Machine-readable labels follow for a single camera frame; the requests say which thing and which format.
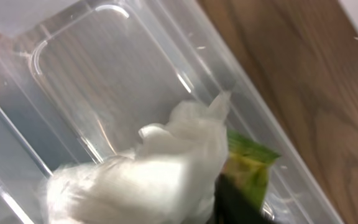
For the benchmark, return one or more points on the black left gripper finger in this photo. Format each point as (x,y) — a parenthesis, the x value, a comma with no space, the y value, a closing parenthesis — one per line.
(231,207)

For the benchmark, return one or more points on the yellow green snack wrapper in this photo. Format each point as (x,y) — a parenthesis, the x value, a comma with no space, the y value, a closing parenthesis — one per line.
(248,166)

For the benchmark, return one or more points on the white tissue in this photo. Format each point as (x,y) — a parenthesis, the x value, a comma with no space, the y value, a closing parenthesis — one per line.
(169,178)

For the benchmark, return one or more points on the clear plastic bin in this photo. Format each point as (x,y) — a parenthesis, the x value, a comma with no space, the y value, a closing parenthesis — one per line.
(78,79)

